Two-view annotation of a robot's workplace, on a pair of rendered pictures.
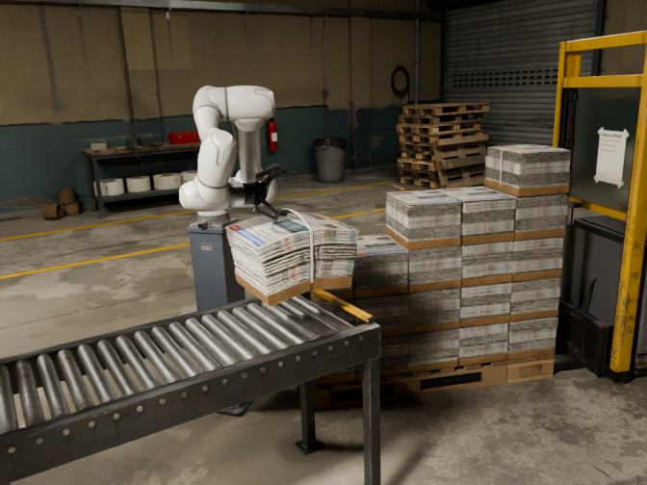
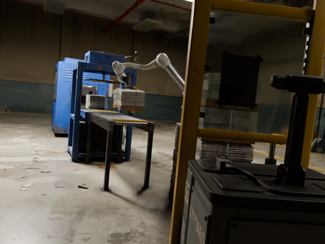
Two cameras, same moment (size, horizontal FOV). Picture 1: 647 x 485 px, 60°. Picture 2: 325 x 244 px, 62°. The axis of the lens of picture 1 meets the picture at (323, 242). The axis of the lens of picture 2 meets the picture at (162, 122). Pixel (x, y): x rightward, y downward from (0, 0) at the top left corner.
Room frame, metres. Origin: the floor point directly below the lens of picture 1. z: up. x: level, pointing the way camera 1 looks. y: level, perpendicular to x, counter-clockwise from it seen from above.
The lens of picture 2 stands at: (2.78, -3.12, 1.08)
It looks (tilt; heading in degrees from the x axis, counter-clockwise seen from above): 5 degrees down; 96
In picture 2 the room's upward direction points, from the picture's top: 5 degrees clockwise
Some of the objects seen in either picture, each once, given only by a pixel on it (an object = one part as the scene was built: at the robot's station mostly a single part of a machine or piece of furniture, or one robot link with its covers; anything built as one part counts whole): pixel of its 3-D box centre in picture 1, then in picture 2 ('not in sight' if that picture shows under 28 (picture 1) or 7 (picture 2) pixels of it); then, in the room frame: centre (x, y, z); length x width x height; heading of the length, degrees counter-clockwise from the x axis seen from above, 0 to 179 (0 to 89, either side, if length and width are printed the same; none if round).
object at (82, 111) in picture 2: not in sight; (100, 114); (1.22, 1.38, 0.75); 0.70 x 0.65 x 0.10; 122
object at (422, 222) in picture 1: (421, 218); not in sight; (2.91, -0.53, 0.95); 0.38 x 0.29 x 0.23; 11
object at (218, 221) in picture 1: (212, 218); not in sight; (2.72, 0.55, 1.03); 0.22 x 0.18 x 0.06; 159
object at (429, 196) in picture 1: (422, 196); not in sight; (2.91, -0.53, 1.06); 0.37 x 0.29 x 0.01; 11
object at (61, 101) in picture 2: not in sight; (81, 94); (-0.16, 3.72, 1.04); 1.51 x 1.30 x 2.07; 122
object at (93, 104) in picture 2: not in sight; (95, 101); (0.92, 1.87, 0.93); 0.38 x 0.30 x 0.26; 122
